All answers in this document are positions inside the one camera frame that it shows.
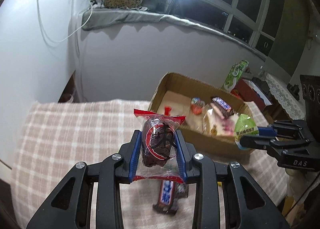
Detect red clear candy wrapper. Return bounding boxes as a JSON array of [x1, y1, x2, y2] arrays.
[[164, 106, 172, 116]]

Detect small dark Snickers bar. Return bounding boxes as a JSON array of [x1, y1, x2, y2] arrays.
[[152, 180, 189, 215]]

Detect red date snack packet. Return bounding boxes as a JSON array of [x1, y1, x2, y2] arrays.
[[133, 109, 185, 183]]

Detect lace covered side table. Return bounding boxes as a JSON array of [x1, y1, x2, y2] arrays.
[[265, 72, 305, 120]]

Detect right gloved hand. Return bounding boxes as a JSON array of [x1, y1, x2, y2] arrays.
[[285, 169, 319, 205]]

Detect green jelly cup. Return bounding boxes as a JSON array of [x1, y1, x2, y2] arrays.
[[234, 113, 259, 150]]

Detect open cardboard box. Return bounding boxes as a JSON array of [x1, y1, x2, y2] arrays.
[[149, 73, 253, 162]]

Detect white charging cable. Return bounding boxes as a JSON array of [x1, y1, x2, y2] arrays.
[[36, 0, 93, 44]]

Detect pink plaid tablecloth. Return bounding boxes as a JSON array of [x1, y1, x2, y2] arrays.
[[10, 99, 291, 229]]

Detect red shoe box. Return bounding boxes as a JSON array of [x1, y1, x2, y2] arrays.
[[231, 79, 273, 112]]

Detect grey windowsill cloth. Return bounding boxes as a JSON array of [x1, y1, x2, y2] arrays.
[[82, 8, 266, 61]]

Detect large Snickers bar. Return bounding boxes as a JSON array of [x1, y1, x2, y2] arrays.
[[210, 97, 235, 119]]

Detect packaged white bread slices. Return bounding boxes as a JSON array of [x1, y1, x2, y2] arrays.
[[202, 109, 239, 136]]

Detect white power strip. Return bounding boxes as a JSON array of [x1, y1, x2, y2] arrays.
[[91, 1, 105, 9]]

